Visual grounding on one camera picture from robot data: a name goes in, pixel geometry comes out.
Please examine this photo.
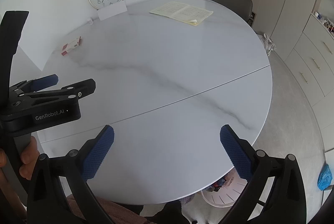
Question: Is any red white medicine box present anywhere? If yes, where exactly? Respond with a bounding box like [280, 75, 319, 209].
[61, 37, 82, 56]

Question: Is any white tote bag on floor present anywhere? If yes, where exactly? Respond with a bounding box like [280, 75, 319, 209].
[258, 33, 276, 56]

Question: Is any person's left hand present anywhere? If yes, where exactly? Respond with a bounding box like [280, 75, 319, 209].
[0, 136, 40, 185]

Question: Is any blue plastic bag on floor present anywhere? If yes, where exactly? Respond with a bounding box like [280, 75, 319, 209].
[318, 163, 332, 191]

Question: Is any white card stand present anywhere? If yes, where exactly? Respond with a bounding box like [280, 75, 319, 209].
[97, 1, 127, 21]

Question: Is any open notebook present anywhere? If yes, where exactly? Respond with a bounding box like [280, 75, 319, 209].
[149, 1, 213, 26]

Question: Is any pink white trash bin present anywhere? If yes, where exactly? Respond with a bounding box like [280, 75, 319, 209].
[201, 168, 247, 208]

